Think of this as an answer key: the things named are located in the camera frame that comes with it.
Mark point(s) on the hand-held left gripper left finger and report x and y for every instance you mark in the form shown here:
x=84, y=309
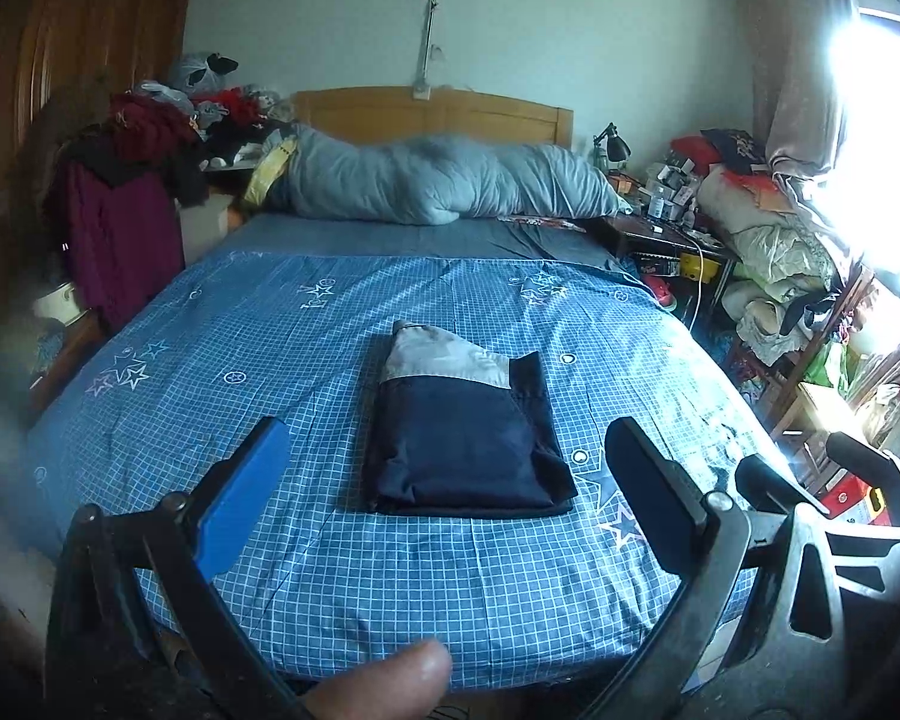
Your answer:
x=240, y=495

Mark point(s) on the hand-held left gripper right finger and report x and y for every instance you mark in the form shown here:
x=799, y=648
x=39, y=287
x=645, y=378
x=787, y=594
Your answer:
x=649, y=499

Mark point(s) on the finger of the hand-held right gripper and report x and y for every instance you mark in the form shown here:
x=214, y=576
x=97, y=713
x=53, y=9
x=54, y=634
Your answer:
x=859, y=450
x=765, y=476

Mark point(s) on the navy jacket with grey patches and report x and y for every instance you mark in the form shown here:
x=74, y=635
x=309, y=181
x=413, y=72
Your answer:
x=465, y=442

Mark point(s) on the pile of red black clothes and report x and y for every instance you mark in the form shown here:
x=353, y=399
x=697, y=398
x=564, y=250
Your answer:
x=165, y=127

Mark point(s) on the red box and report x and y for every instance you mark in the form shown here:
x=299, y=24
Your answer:
x=855, y=499

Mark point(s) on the green bag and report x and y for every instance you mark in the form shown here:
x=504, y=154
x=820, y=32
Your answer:
x=825, y=367

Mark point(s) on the wooden rack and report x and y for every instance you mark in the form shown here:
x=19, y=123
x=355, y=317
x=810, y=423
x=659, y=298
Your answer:
x=795, y=367

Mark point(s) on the red shoe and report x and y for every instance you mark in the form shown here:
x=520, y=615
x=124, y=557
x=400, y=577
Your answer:
x=660, y=292

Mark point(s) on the blue checked star bedsheet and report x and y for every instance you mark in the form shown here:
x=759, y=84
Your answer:
x=345, y=315

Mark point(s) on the yellow box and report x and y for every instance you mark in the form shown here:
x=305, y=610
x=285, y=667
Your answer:
x=699, y=266

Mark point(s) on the pile of folded bedding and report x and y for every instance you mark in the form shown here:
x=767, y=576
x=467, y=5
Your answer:
x=772, y=240

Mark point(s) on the dark nightstand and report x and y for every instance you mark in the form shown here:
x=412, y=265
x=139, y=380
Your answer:
x=660, y=240

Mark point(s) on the white pot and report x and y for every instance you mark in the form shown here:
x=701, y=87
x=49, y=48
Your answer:
x=56, y=304

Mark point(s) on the maroon garment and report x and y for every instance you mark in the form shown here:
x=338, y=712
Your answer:
x=120, y=240

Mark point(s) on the red printed packet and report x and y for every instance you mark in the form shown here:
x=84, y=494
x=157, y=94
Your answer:
x=544, y=223

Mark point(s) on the bright window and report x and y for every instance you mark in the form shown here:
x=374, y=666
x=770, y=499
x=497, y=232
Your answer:
x=885, y=150

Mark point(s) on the clutter of small bottles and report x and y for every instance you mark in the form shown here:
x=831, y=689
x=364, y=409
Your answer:
x=664, y=187

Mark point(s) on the yellow pillow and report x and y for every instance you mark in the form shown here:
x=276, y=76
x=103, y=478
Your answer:
x=270, y=169

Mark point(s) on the black desk lamp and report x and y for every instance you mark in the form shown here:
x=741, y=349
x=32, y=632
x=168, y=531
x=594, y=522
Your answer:
x=611, y=142

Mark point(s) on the grey quilt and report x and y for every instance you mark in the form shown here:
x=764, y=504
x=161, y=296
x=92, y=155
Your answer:
x=435, y=180

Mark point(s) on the pale curtain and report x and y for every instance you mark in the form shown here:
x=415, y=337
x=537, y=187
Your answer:
x=802, y=67

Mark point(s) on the wooden headboard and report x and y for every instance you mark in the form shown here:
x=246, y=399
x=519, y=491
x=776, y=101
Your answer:
x=435, y=112

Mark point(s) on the wooden wardrobe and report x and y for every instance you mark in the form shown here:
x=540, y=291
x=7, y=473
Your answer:
x=60, y=37

